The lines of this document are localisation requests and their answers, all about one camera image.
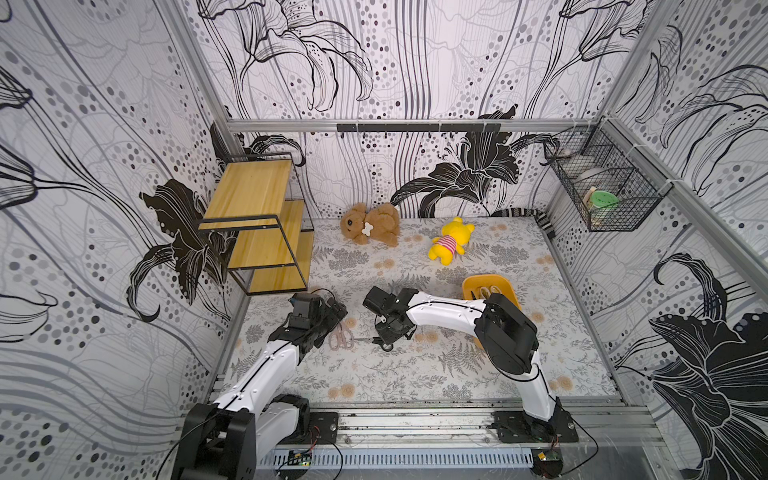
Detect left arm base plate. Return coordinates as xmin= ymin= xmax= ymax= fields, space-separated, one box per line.
xmin=281 ymin=412 xmax=339 ymax=446

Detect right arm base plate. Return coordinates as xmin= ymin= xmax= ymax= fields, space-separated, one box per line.
xmin=491 ymin=410 xmax=579 ymax=445

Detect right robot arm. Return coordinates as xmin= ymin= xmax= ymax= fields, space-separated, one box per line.
xmin=363 ymin=287 xmax=558 ymax=422

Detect black wire basket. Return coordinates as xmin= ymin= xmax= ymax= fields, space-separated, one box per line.
xmin=544 ymin=125 xmax=669 ymax=232

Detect cream kitchen scissors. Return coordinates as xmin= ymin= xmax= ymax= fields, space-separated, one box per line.
xmin=473 ymin=286 xmax=501 ymax=299

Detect yellow plush bear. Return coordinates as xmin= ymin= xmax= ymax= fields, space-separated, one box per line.
xmin=428 ymin=217 xmax=475 ymax=266

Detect white cable duct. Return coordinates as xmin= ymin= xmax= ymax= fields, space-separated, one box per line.
xmin=257 ymin=447 xmax=534 ymax=471

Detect wooden tiered shelf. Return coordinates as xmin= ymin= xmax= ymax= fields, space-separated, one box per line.
xmin=198 ymin=153 xmax=314 ymax=296

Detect pink scissors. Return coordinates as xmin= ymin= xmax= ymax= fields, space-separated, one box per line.
xmin=327 ymin=321 xmax=355 ymax=351

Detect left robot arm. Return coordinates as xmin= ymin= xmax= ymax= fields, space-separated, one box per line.
xmin=170 ymin=292 xmax=347 ymax=479

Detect green lidded jar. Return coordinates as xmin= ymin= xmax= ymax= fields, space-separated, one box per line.
xmin=587 ymin=190 xmax=621 ymax=224

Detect brown teddy bear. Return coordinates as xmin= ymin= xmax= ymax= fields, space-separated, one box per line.
xmin=340 ymin=203 xmax=400 ymax=247

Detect yellow storage box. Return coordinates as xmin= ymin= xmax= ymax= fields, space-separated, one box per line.
xmin=462 ymin=274 xmax=520 ymax=307

